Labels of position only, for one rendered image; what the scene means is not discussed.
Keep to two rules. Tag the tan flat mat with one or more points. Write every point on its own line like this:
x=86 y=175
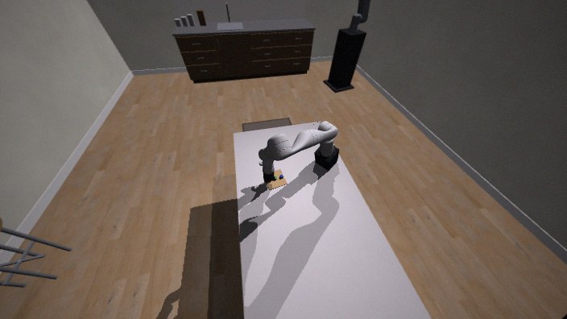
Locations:
x=277 y=183

